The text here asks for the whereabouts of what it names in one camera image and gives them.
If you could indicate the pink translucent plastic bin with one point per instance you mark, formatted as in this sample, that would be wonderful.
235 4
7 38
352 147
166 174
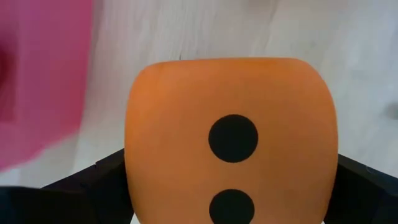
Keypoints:
46 77

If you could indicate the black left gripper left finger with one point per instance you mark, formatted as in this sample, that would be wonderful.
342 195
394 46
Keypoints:
112 186

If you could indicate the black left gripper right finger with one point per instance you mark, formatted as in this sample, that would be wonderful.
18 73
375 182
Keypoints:
357 193

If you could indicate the orange foam die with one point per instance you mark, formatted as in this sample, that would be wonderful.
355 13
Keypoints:
186 124

